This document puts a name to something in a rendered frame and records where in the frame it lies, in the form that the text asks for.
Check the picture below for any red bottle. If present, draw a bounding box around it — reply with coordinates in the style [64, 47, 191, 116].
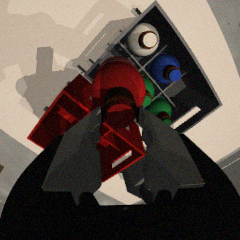
[91, 56, 146, 128]

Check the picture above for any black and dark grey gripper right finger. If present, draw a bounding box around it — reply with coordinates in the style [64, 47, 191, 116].
[136, 106, 240, 236]

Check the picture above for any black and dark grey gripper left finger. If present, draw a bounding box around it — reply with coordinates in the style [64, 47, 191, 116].
[0, 106, 104, 240]

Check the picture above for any blue bottle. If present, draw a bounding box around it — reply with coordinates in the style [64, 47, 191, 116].
[145, 52, 181, 84]

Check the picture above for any green bottle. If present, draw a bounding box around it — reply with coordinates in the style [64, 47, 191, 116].
[145, 94, 172, 126]
[140, 72, 155, 106]

